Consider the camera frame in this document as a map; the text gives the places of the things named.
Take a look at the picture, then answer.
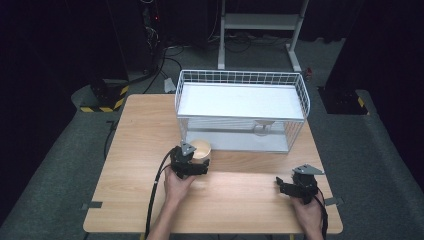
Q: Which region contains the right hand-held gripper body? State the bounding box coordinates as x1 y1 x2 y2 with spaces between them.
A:
282 163 326 205

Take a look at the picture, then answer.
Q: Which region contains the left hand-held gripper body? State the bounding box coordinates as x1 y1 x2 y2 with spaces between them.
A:
170 141 210 180

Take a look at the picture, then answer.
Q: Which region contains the white wire rack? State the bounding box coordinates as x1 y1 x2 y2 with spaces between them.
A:
174 69 311 154

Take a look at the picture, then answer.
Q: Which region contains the person's left hand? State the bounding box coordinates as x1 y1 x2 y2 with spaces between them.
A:
163 166 197 205

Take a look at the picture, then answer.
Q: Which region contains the person's right hand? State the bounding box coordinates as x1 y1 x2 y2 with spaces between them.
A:
290 192 325 232

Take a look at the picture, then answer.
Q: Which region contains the grey tape piece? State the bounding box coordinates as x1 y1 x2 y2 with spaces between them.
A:
324 196 345 207
80 201 104 211

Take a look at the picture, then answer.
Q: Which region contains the yellow-black striped stand base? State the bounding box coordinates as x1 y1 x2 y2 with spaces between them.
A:
317 85 370 116
79 78 130 114

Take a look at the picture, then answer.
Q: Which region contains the dark equipment tower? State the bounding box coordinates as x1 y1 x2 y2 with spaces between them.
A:
138 0 166 76

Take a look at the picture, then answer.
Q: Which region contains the white metal stand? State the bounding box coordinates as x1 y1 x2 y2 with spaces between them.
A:
217 0 310 73

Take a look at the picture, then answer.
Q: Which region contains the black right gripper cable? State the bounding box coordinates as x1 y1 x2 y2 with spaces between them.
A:
314 187 330 240

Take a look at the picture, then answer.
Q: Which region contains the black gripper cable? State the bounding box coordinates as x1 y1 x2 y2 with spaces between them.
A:
143 147 178 240
314 187 330 240

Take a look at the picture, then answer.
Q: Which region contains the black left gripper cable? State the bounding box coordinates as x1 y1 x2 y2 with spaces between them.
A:
143 147 178 240

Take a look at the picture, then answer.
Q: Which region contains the black floor cable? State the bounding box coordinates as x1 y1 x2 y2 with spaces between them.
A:
128 44 185 95

